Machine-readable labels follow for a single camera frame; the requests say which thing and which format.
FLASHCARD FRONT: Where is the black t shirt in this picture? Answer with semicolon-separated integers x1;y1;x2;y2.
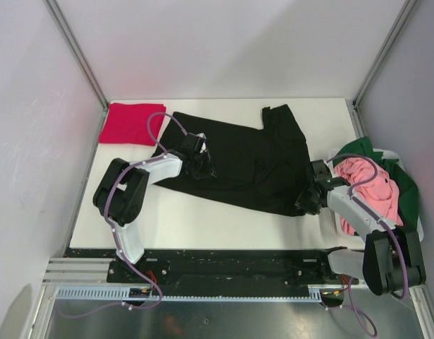
158;105;311;217

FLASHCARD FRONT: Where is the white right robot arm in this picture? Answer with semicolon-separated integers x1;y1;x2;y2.
296;160;426;295

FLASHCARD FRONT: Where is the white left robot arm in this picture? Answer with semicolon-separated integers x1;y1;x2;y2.
92;133;216;283

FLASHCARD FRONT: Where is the white plastic laundry bin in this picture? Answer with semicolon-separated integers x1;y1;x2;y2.
318;146;425;245

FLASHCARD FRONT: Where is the pink t shirt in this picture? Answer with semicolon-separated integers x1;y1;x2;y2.
334;157;404;226

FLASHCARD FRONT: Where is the folded magenta t shirt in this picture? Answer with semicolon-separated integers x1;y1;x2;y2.
99;103;167;146

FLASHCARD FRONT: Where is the green t shirt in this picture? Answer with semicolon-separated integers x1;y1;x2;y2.
334;137;421;230

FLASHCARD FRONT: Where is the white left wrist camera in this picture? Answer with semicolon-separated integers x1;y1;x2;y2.
197;133;207;153

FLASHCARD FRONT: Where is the right aluminium frame post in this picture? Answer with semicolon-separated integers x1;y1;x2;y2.
354;0;419;107

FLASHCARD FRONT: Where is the aluminium frame post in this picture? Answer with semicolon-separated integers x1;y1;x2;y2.
354;0;419;107
42;0;110;110

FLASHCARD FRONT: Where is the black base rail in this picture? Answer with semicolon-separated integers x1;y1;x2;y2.
64;248;349;298

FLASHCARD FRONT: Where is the grey slotted cable duct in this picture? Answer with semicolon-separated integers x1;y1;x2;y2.
53;285;344;304

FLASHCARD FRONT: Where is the left aluminium frame post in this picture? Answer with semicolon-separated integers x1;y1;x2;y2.
42;0;110;110

